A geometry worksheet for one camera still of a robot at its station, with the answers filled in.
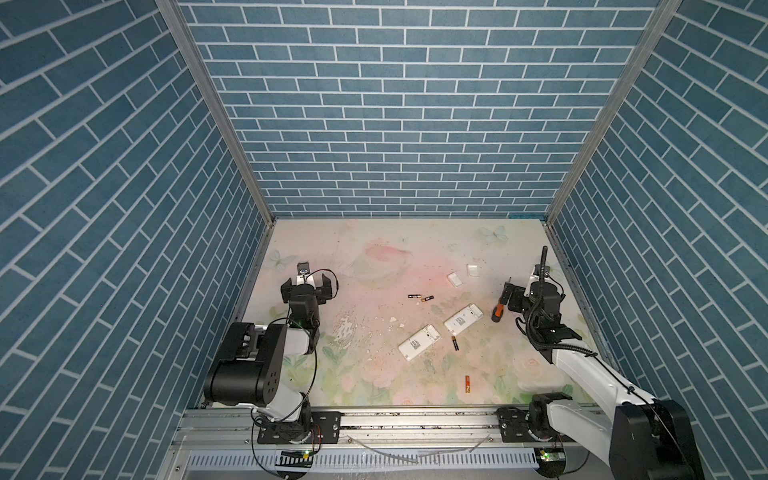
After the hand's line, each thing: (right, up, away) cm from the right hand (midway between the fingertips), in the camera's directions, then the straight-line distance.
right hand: (519, 283), depth 87 cm
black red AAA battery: (-19, -18, +1) cm, 26 cm away
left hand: (-64, +2, +5) cm, 64 cm away
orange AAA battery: (-17, -27, -7) cm, 32 cm away
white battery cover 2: (-10, +2, +18) cm, 20 cm away
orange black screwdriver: (-4, -10, +6) cm, 12 cm away
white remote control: (-30, -17, -1) cm, 34 cm away
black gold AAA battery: (-30, -6, +11) cm, 32 cm away
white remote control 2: (-16, -12, +4) cm, 20 cm away
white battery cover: (-16, -1, +16) cm, 22 cm away
